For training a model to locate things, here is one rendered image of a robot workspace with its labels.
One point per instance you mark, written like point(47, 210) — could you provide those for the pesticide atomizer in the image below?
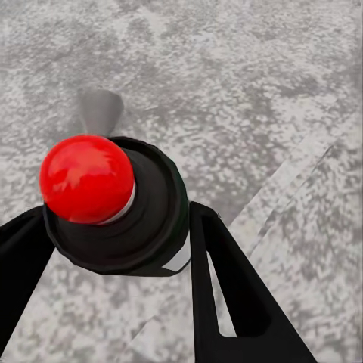
point(115, 205)

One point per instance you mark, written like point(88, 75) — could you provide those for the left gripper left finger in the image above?
point(25, 247)

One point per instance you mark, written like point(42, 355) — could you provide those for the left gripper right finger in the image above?
point(264, 334)

